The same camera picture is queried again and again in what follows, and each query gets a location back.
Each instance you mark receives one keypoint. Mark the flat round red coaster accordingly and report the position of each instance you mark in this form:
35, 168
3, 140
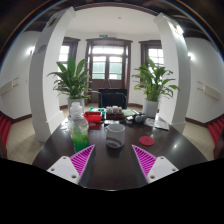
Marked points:
146, 140

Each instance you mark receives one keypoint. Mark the white wall radiator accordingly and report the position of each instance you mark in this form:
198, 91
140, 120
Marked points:
8, 86
210, 90

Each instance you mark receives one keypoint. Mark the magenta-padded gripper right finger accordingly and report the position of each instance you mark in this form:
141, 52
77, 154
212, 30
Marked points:
160, 167

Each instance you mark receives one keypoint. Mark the flat black device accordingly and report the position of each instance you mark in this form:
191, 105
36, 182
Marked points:
111, 122

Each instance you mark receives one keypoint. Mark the brown-framed window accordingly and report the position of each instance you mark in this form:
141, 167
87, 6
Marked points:
68, 50
154, 50

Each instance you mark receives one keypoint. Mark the clear bottle with green drink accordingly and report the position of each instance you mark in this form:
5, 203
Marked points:
78, 131

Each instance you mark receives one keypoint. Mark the wooden tea tray with cups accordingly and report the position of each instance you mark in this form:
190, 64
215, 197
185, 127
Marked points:
114, 112

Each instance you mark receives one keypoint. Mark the brown wooden glazed door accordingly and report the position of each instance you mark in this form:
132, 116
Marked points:
108, 63

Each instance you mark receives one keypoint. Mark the white mug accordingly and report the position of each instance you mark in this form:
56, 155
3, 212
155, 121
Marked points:
115, 135

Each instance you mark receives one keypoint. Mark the round grey gadget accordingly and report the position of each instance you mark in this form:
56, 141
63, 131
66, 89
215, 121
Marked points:
140, 117

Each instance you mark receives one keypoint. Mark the red carpeted staircase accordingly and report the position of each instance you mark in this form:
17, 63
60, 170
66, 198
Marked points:
216, 130
4, 128

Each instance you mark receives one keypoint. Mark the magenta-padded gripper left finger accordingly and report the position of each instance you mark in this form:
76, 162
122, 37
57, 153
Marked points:
63, 167

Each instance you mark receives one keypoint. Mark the potted plant in white pot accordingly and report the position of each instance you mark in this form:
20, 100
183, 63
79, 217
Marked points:
153, 81
73, 80

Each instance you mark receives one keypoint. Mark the red box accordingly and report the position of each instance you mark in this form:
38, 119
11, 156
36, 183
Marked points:
92, 116

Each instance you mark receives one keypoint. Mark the black office chair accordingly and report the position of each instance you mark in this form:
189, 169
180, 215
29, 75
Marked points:
112, 97

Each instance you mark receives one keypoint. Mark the green book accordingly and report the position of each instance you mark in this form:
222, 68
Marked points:
128, 113

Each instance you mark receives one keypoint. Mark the green exit sign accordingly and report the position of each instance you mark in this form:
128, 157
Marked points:
103, 34

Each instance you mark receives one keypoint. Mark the white printed magazine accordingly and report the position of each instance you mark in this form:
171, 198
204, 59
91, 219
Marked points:
157, 123

